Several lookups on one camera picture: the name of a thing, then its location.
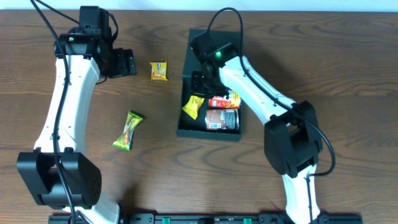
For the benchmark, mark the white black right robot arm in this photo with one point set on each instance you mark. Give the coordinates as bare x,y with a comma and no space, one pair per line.
291,140

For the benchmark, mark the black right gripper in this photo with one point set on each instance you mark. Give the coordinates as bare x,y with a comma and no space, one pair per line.
198,82

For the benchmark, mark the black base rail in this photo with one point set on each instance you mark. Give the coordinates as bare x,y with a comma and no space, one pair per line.
264,218

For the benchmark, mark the brown Pringles can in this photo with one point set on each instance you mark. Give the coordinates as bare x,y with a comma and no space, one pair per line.
222,119

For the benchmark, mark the green pandan snack packet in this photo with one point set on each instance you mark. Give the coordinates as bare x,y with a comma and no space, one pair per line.
125,140

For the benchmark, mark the red Pringles can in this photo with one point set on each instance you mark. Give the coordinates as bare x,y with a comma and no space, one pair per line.
229,101

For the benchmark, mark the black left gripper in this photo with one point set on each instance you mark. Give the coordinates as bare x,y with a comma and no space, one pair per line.
125,62

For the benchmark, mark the yellow snack packet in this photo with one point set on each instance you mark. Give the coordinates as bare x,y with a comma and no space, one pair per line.
193,105

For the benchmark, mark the orange cracker packet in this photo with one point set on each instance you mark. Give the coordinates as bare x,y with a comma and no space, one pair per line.
159,71

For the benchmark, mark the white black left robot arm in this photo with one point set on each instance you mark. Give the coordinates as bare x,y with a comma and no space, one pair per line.
57,172

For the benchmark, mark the black open gift box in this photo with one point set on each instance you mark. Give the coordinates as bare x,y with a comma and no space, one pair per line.
196,128

